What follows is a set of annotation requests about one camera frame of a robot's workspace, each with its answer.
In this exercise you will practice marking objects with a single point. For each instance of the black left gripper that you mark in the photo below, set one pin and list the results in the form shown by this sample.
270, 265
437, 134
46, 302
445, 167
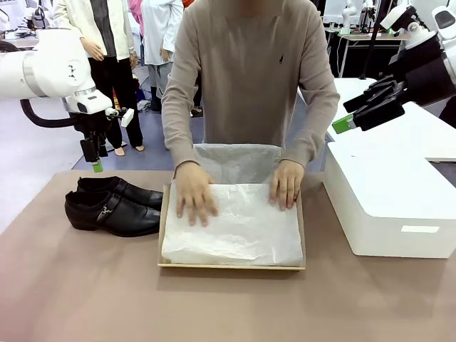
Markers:
92, 126

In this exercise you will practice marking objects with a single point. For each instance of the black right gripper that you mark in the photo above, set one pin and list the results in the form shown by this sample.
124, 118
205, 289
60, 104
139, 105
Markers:
424, 75

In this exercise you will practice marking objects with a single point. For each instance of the black leather buckle shoe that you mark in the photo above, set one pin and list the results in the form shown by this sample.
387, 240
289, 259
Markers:
124, 221
142, 196

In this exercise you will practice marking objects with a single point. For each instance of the white tissue paper sheet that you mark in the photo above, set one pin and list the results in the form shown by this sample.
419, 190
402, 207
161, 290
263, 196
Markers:
242, 231

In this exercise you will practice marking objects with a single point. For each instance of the brown cardboard shoe box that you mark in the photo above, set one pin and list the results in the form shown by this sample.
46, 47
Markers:
231, 268

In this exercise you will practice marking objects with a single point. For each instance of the person's left forearm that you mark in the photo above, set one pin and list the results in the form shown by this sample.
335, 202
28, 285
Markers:
313, 135

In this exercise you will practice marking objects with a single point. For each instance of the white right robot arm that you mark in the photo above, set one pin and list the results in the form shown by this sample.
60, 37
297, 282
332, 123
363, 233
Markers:
447, 35

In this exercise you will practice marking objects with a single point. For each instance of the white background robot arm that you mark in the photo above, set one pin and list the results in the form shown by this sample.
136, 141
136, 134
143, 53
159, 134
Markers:
347, 14

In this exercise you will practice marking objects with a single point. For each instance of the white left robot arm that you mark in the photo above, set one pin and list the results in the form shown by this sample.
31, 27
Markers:
53, 64

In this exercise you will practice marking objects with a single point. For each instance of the person's right forearm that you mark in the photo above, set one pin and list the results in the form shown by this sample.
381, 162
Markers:
178, 135

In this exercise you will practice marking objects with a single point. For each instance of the large white storage box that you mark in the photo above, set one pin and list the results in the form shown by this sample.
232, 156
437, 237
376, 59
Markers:
384, 199

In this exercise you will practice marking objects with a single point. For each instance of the person's right hand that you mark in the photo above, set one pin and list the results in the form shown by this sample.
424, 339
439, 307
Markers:
196, 192

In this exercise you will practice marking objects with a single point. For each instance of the person's left hand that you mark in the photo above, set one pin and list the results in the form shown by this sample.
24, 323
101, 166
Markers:
286, 185

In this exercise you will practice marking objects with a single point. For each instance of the colourful cloth pile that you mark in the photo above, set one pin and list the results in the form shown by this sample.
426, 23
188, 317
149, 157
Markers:
116, 99

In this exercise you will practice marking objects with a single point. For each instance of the black pole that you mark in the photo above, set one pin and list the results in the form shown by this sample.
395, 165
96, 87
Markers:
372, 42

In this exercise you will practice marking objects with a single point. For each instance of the grey white cloth pile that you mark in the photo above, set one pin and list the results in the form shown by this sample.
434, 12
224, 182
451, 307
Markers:
144, 106

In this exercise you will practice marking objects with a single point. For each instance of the background work table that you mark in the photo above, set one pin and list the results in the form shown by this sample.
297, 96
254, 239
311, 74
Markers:
356, 37

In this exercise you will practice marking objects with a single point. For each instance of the white board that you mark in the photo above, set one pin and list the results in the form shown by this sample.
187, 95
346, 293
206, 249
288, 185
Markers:
333, 10

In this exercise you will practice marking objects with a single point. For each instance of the grey background table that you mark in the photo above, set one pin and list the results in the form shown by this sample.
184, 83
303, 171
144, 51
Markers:
25, 42

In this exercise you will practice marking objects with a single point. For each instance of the person in beige sweater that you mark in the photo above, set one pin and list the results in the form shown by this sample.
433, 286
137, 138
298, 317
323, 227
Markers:
249, 71

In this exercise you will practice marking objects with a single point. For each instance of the figure in white shirt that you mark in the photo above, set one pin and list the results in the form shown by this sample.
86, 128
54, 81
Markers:
160, 28

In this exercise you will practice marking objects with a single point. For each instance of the figure in pink garment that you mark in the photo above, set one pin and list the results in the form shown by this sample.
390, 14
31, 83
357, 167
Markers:
136, 14

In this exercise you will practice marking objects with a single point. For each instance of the person in orange top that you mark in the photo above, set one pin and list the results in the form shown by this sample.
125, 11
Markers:
187, 3

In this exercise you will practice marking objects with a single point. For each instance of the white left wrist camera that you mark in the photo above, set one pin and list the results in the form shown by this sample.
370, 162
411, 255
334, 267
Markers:
127, 117

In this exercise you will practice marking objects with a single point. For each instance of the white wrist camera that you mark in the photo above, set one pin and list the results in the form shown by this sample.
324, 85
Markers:
392, 18
127, 117

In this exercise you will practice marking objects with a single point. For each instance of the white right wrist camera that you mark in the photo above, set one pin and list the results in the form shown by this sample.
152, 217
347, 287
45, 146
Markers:
392, 18

